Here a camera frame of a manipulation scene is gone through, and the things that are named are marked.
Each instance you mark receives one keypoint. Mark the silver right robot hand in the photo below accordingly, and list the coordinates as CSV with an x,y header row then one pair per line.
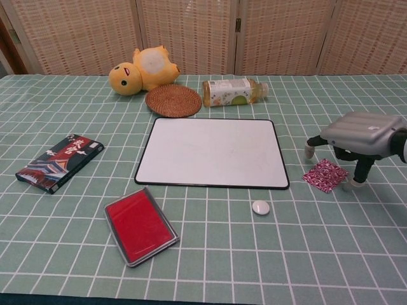
x,y
362,131

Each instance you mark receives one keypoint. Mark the red patterned cloth square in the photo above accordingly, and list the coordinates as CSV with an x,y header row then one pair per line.
x,y
324,176

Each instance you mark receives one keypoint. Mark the small white round disc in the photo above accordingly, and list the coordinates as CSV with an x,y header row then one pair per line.
x,y
260,207

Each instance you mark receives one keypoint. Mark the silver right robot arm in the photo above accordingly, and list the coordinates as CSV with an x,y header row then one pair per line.
x,y
400,144

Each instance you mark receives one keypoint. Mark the woven folding screen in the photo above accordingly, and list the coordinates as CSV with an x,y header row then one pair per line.
x,y
280,35

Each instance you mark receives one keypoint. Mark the green tea plastic bottle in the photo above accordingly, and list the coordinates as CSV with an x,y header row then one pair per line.
x,y
229,92

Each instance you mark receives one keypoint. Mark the white board with black rim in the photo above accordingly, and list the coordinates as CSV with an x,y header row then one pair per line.
x,y
212,154

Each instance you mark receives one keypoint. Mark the green checked tablecloth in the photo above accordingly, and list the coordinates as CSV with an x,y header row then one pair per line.
x,y
222,248

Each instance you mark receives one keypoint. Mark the round woven rattan coaster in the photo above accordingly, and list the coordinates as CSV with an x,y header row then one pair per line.
x,y
173,100

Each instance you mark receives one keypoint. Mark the red ink stamp pad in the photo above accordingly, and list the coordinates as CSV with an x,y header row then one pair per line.
x,y
140,220

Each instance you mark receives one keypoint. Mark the yellow plush duck toy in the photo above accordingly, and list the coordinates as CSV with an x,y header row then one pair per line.
x,y
127,79

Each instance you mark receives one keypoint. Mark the dark illustrated book box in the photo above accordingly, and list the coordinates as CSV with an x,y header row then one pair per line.
x,y
60,162

